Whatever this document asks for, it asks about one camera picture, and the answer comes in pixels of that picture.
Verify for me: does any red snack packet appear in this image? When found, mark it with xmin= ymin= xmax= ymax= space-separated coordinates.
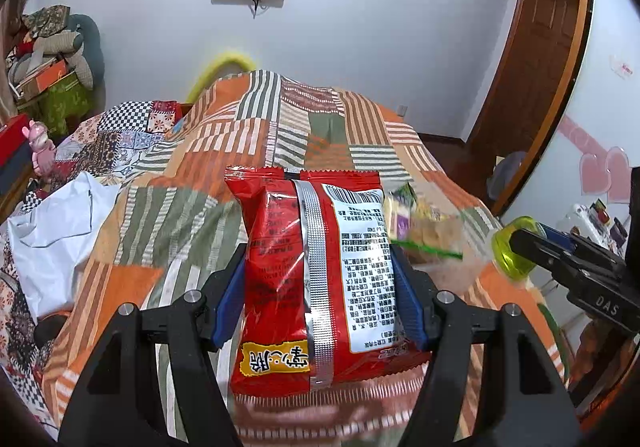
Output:
xmin=223 ymin=166 xmax=434 ymax=399

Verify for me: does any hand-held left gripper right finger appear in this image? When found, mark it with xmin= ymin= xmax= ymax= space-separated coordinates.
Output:
xmin=390 ymin=244 xmax=576 ymax=447

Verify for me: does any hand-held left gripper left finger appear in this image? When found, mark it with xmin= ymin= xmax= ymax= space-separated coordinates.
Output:
xmin=57 ymin=242 xmax=248 ymax=447

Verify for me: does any checkered patchwork quilt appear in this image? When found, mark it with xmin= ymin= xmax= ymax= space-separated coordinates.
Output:
xmin=0 ymin=99 xmax=186 ymax=433

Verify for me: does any small wall sticker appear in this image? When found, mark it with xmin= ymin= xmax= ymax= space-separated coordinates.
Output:
xmin=609 ymin=54 xmax=637 ymax=80

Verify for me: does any white plastic bag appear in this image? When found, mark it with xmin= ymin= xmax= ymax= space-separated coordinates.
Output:
xmin=7 ymin=171 xmax=123 ymax=323

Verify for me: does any red flat box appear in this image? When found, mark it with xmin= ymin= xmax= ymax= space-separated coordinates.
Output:
xmin=0 ymin=114 xmax=32 ymax=168

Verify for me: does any pile of folded cloths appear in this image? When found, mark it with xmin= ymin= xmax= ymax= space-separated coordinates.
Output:
xmin=5 ymin=6 xmax=76 ymax=88

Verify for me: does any white appliance with stickers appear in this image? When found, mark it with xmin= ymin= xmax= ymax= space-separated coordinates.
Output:
xmin=562 ymin=199 xmax=632 ymax=263

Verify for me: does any orange cardboard box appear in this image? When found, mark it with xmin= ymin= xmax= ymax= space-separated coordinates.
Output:
xmin=15 ymin=59 xmax=71 ymax=100

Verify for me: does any pink heart wall sticker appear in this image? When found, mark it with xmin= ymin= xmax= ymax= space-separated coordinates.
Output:
xmin=556 ymin=116 xmax=633 ymax=205

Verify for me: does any striped orange green blanket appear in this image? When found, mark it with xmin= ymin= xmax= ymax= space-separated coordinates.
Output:
xmin=42 ymin=69 xmax=570 ymax=447

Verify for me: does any pink toy figure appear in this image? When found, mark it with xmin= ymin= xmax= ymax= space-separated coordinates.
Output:
xmin=21 ymin=121 xmax=57 ymax=175

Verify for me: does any brown wooden door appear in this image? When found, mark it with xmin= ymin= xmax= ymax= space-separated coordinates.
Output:
xmin=465 ymin=0 xmax=597 ymax=218

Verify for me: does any yellow ring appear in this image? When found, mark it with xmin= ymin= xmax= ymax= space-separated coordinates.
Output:
xmin=186 ymin=52 xmax=258 ymax=104

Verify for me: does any green pickled vegetable packet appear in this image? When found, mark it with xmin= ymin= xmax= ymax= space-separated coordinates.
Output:
xmin=397 ymin=182 xmax=466 ymax=262

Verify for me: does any green round jelly cup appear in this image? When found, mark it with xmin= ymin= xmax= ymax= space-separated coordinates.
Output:
xmin=491 ymin=216 xmax=545 ymax=281

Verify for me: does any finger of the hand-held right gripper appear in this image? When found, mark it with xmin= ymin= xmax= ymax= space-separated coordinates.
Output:
xmin=509 ymin=228 xmax=581 ymax=275
xmin=532 ymin=222 xmax=577 ymax=248

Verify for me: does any green patterned box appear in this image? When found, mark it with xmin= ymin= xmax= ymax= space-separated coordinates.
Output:
xmin=17 ymin=74 xmax=93 ymax=138

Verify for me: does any grey bag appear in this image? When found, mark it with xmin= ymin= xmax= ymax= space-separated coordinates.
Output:
xmin=486 ymin=151 xmax=529 ymax=215

